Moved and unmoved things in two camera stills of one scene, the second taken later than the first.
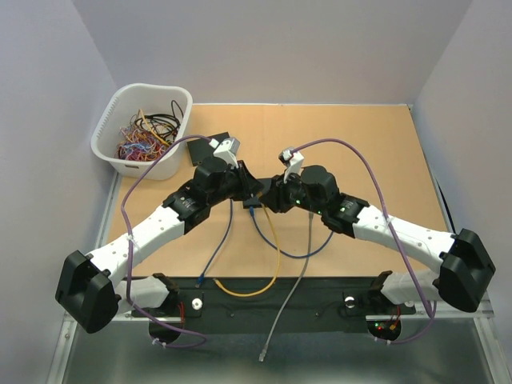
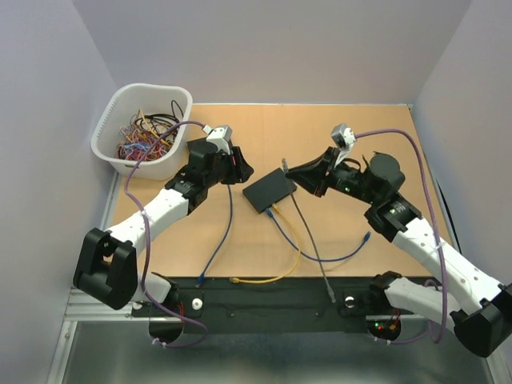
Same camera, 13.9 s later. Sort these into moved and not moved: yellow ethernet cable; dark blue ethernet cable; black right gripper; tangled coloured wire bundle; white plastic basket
Moved: black right gripper; yellow ethernet cable
Not moved: dark blue ethernet cable; white plastic basket; tangled coloured wire bundle
